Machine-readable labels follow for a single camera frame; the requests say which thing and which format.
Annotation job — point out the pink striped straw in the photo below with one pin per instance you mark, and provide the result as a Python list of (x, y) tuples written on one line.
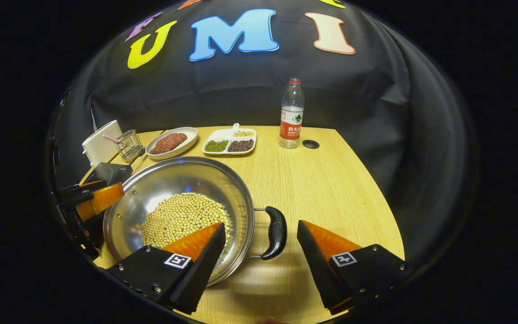
[(110, 138)]

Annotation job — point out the white oval plate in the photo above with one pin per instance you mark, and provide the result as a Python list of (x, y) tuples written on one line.
[(189, 137)]

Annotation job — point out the small pale beans heap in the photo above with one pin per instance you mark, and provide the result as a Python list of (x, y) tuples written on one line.
[(243, 133)]

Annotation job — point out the pile of yellow soybeans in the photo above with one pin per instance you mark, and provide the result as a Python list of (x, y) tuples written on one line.
[(182, 216)]

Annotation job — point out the white toaster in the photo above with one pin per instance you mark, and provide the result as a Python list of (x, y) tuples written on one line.
[(99, 146)]

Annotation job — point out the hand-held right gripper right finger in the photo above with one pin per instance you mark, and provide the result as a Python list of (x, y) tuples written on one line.
[(317, 270)]

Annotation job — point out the clear water bottle red label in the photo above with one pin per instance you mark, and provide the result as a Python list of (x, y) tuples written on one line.
[(291, 121)]

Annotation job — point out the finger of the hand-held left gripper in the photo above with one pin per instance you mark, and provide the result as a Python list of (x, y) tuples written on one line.
[(83, 187), (104, 198)]

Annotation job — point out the red meat piece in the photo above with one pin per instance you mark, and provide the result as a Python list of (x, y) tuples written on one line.
[(178, 138), (160, 146)]

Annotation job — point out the white divided dish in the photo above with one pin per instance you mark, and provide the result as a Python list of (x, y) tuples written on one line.
[(228, 135)]

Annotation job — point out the green mung beans heap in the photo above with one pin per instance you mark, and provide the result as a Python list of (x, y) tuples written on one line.
[(216, 146)]

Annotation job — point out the dark red beans heap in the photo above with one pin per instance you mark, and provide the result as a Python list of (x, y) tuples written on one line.
[(241, 145)]

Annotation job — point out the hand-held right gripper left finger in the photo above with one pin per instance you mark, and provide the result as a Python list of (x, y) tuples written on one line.
[(200, 274)]

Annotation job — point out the black backdrop cloth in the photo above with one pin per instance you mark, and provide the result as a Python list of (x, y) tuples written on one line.
[(241, 90)]

